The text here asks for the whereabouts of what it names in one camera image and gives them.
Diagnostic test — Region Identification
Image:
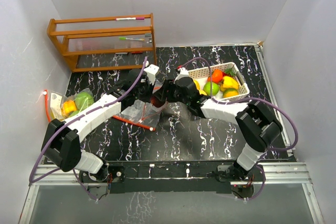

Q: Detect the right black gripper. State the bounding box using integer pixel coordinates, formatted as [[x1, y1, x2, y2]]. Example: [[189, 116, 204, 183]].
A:
[[155, 79, 190, 106]]

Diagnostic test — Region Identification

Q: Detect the yellow banana bunch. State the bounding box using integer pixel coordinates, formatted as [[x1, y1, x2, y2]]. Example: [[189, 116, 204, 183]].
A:
[[220, 76, 239, 92]]

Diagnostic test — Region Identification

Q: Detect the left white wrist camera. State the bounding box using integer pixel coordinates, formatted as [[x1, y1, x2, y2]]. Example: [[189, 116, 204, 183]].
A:
[[144, 64, 159, 85]]

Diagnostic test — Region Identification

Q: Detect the pink white marker pen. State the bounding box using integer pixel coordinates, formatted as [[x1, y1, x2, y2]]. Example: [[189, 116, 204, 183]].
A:
[[115, 17, 145, 21]]

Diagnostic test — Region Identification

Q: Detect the green marker pen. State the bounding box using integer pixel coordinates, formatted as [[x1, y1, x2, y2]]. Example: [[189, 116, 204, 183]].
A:
[[119, 37, 145, 41]]

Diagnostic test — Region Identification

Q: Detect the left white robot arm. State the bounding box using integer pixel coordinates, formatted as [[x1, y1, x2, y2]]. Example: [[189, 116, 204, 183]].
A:
[[41, 68, 157, 182]]

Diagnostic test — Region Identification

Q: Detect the white plastic basket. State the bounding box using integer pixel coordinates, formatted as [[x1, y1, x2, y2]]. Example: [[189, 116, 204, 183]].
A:
[[189, 62, 250, 101]]

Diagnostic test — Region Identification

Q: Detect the yellow bell pepper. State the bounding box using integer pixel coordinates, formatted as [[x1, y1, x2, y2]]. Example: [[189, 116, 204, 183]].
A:
[[61, 100, 77, 117]]

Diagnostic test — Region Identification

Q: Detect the green yellow mango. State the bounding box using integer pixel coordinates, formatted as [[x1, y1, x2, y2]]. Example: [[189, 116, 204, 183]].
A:
[[223, 88, 239, 98]]

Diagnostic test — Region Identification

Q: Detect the light green cabbage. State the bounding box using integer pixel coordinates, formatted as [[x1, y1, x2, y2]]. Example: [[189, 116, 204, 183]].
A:
[[75, 91, 94, 111]]

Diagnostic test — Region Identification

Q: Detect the clear red zip bag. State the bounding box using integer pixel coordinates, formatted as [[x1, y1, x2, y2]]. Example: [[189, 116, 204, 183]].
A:
[[43, 89, 94, 122]]

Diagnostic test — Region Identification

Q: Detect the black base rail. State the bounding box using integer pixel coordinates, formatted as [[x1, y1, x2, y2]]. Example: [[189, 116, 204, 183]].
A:
[[79, 161, 266, 197]]

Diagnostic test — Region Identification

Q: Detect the orange fruit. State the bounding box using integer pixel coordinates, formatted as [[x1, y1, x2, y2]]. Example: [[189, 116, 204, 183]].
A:
[[199, 90, 207, 95]]

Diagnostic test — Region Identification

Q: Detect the dark green cabbage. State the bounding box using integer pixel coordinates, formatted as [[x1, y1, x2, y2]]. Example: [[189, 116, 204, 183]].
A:
[[69, 110, 80, 118]]

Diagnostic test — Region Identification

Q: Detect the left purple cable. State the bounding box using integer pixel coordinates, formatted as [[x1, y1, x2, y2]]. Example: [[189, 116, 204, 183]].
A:
[[28, 56, 149, 200]]

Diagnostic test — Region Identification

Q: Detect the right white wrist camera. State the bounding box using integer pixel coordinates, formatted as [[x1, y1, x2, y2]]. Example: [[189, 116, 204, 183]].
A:
[[174, 67, 190, 82]]

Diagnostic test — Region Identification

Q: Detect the red cherry tomato bunch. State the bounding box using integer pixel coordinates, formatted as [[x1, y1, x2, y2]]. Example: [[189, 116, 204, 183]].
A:
[[222, 67, 236, 78]]

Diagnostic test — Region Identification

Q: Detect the green lime fruit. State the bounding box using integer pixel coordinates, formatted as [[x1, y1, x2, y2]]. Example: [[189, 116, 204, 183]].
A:
[[203, 81, 219, 96]]

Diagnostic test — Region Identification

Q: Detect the wooden orange shelf rack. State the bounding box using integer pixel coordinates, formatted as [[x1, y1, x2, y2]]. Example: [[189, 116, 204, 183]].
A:
[[47, 14, 158, 72]]

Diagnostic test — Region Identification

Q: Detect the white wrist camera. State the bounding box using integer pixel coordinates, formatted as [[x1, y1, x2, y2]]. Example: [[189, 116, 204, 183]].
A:
[[174, 67, 190, 82], [144, 64, 159, 85]]

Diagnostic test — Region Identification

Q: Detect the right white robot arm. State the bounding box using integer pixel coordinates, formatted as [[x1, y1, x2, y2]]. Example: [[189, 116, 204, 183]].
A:
[[151, 77, 282, 180]]

